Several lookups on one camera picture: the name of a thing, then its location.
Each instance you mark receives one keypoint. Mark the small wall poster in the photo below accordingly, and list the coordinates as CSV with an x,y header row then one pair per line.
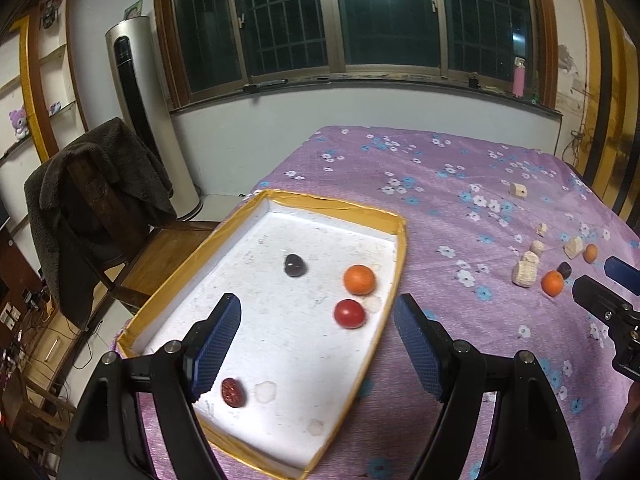
x,y
51,11

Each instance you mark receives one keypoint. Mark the white tray with yellow rim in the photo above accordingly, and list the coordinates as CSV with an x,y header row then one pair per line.
x,y
280,360

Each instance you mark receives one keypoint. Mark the small dark fruit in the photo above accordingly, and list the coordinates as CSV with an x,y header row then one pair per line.
x,y
565,270

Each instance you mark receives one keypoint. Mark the wall shelf with yellow trim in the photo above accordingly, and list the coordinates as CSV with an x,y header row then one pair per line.
x,y
37,85

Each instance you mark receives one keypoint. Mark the red tomato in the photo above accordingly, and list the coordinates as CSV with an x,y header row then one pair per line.
x,y
349,314

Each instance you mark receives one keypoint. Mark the beige block with hole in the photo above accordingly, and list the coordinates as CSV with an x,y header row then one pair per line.
x,y
518,190

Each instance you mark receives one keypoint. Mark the red jujube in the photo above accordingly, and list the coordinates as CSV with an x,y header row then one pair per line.
x,y
231,391

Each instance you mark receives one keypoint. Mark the white tower air conditioner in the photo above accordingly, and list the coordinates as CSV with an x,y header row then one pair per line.
x,y
145,110

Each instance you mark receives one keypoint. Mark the angular beige chunk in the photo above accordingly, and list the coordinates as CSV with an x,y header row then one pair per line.
x,y
574,247

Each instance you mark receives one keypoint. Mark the barred window with frame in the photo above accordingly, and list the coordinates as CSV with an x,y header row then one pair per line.
x,y
385,15

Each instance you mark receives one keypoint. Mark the yellow striped curtain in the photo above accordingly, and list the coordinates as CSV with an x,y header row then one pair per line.
x,y
607,85

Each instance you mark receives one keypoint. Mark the round beige piece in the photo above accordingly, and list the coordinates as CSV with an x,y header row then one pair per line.
x,y
537,247

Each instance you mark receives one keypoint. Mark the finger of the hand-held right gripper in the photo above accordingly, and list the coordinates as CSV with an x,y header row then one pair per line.
x,y
597,297
624,276

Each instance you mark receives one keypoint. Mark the purple floral tablecloth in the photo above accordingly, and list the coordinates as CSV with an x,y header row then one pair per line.
x,y
475,200

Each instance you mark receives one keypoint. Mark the pink water bottle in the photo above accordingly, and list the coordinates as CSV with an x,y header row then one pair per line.
x,y
519,77

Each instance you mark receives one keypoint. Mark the white translucent piece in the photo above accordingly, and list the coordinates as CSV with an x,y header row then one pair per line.
x,y
315,426
372,303
266,392

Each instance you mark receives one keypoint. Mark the purple plush toy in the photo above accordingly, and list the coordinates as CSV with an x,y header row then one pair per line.
x,y
19,122

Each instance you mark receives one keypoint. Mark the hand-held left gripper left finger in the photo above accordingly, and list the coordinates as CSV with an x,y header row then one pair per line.
x,y
215,347

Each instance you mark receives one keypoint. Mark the dark purple plum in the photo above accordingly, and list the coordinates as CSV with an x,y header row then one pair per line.
x,y
295,265

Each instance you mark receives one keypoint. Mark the medium orange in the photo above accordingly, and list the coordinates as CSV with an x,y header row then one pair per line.
x,y
552,283

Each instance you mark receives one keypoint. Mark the person's right hand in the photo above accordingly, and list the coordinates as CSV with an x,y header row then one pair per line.
x,y
631,420

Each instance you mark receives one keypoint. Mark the small beige chunk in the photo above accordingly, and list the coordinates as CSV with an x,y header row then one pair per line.
x,y
541,229

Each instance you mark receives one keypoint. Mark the wooden chair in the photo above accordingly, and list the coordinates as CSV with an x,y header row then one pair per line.
x,y
160,255

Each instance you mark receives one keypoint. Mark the large beige ribbed chunk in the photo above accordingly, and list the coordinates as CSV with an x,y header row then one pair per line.
x,y
525,271

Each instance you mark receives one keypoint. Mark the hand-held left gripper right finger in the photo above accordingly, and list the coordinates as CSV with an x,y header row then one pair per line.
x,y
420,355

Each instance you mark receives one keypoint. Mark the large orange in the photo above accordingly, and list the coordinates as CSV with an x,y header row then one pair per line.
x,y
359,279

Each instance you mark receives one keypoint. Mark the small orange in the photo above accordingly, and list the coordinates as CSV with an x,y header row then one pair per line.
x,y
590,253

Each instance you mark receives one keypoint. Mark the dark fleece coat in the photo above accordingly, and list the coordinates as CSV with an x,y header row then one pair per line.
x,y
55,210

